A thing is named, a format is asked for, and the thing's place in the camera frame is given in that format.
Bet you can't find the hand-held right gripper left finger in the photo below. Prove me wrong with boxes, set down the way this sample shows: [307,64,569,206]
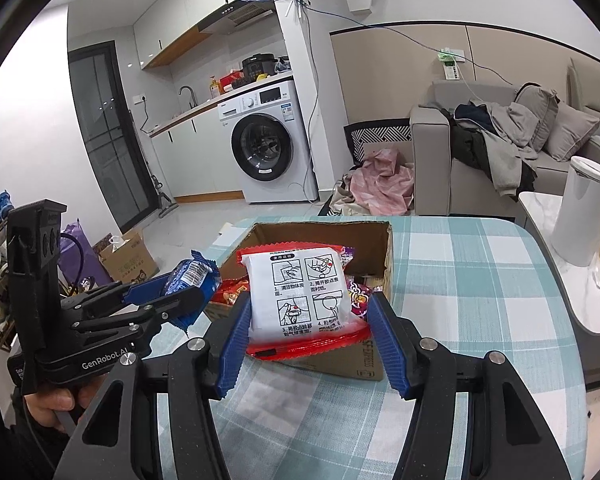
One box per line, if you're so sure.
[55,292,253,480]

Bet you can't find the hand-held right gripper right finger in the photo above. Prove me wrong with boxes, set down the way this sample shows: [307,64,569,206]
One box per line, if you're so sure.
[367,292,573,480]

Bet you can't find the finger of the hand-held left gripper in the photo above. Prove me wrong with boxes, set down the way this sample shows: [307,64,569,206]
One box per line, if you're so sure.
[71,286,204,342]
[60,269,182,312]

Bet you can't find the blue snack packet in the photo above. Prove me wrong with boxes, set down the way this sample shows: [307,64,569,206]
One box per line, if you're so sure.
[165,250,223,333]

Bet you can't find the purple candy packet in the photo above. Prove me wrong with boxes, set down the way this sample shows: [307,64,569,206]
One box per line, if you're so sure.
[346,280,378,322]

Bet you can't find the white packet with red edge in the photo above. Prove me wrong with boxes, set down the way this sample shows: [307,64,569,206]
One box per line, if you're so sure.
[236,242,371,360]

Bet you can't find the brown cardboard box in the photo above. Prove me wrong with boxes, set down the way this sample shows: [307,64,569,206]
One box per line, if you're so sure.
[204,219,395,382]

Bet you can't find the person's left forearm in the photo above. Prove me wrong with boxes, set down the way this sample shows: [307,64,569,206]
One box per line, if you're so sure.
[0,395,68,480]

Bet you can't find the person's left hand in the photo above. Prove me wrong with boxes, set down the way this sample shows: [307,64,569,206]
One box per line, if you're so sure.
[22,384,102,435]

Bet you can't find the printed cardboard box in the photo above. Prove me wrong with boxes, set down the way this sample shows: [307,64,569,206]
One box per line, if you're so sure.
[97,230,161,286]

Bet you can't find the purple bag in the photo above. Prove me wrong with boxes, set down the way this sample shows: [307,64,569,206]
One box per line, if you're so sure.
[60,220,113,286]

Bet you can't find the stick vacuum cleaner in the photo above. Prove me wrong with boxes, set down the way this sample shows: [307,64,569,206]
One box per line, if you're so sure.
[127,110,178,218]

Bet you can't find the checked tablecloth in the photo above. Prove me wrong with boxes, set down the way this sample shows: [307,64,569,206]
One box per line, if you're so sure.
[145,215,588,480]

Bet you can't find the white base cabinets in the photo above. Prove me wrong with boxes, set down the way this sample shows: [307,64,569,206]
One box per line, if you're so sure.
[150,120,246,201]

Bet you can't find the beige cloth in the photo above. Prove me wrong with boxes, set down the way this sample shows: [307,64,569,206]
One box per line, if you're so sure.
[327,172,376,218]

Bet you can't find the dark glass door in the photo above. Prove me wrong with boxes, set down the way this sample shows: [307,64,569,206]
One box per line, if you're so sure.
[67,42,151,233]

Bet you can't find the pink cloth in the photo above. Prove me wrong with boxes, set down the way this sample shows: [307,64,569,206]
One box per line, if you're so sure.
[350,147,416,217]

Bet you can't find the white washing machine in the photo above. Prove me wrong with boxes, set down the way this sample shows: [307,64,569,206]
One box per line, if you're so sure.
[219,80,318,205]

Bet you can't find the beige sofa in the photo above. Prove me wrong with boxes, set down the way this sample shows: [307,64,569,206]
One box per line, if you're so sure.
[410,57,600,221]

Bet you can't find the white marble side table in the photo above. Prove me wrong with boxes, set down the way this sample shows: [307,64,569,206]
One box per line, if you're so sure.
[517,191,600,391]

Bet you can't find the dark jacket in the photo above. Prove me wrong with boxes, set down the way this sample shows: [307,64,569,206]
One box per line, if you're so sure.
[450,102,536,191]

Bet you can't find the grey garment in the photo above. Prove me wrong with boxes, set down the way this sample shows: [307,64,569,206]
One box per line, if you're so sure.
[482,102,538,198]

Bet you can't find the white cylindrical bin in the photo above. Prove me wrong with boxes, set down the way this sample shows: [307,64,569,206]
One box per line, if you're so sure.
[551,156,600,267]

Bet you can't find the black rice cooker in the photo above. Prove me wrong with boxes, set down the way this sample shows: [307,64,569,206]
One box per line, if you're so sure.
[241,54,276,82]

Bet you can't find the light grey pillow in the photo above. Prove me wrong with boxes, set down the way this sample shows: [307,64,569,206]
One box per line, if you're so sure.
[545,102,600,163]

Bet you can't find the range hood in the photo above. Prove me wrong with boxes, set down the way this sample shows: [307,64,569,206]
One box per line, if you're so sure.
[197,0,276,36]

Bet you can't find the thin hanging cable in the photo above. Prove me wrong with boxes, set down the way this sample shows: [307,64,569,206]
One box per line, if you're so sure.
[300,2,321,201]

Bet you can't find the white wall cabinets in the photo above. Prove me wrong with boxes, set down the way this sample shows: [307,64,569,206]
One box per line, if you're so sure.
[132,0,281,71]

